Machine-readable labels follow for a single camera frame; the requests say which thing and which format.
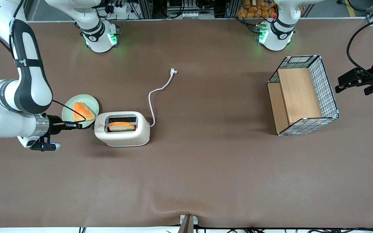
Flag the white toaster power cord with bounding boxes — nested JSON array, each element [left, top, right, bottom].
[[148, 68, 178, 128]]

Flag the white terminal block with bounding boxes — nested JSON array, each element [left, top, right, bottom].
[[180, 12, 214, 19]]

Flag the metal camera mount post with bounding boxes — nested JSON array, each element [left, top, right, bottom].
[[177, 214, 198, 233]]

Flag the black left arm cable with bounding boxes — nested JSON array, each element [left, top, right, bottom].
[[346, 16, 373, 81]]

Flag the cream white toaster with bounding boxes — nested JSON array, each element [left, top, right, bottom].
[[91, 111, 151, 148]]

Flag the white power strip with plugs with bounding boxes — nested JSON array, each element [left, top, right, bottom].
[[109, 2, 133, 14]]

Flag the pale green round plate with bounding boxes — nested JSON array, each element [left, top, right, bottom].
[[62, 94, 100, 129]]

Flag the orange bread rolls pile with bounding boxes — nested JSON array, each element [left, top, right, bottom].
[[237, 0, 277, 18]]

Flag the wire basket with wooden boards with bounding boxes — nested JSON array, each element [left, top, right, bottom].
[[267, 55, 340, 136]]

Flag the brown table mat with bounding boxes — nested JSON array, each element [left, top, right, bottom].
[[0, 18, 373, 228]]

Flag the bread slice with orange crust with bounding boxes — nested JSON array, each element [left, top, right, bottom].
[[108, 122, 136, 132]]

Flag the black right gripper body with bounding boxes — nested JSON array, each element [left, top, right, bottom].
[[48, 115, 65, 136]]

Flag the triangular orange toast slice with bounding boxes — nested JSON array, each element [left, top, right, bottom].
[[73, 102, 96, 122]]

